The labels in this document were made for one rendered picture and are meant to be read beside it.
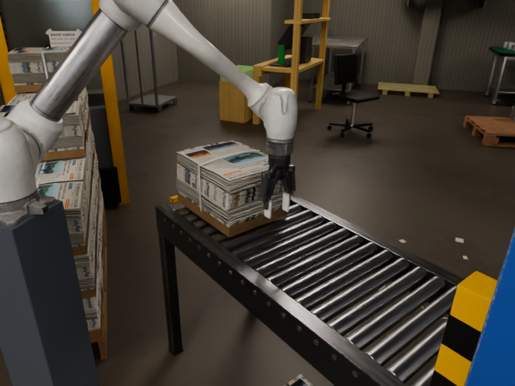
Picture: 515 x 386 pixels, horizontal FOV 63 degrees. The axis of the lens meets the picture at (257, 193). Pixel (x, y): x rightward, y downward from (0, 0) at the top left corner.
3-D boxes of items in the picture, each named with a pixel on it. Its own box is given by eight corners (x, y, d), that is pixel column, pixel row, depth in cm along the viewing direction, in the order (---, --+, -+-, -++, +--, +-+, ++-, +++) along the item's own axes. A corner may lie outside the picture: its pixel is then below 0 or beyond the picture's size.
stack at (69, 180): (19, 378, 191) (-32, 219, 156) (49, 246, 291) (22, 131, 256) (108, 359, 202) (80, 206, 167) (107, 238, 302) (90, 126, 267)
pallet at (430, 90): (435, 90, 819) (437, 86, 815) (437, 99, 754) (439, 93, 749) (378, 86, 849) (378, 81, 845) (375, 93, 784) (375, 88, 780)
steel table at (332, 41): (362, 85, 858) (369, 31, 814) (350, 106, 690) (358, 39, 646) (326, 83, 879) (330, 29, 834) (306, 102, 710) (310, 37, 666)
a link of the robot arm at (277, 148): (260, 135, 137) (260, 152, 140) (279, 142, 131) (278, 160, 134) (281, 130, 143) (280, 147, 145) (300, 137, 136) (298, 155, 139)
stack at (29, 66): (49, 246, 291) (4, 53, 236) (54, 227, 316) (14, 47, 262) (107, 239, 302) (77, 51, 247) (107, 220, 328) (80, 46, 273)
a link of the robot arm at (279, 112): (300, 140, 133) (290, 129, 145) (303, 91, 126) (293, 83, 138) (267, 142, 131) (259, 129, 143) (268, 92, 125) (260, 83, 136)
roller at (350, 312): (319, 336, 116) (320, 322, 114) (414, 274, 143) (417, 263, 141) (332, 348, 113) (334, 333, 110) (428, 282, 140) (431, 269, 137)
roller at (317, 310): (303, 323, 121) (303, 310, 118) (398, 266, 148) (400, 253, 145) (315, 333, 117) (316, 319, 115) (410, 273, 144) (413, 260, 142)
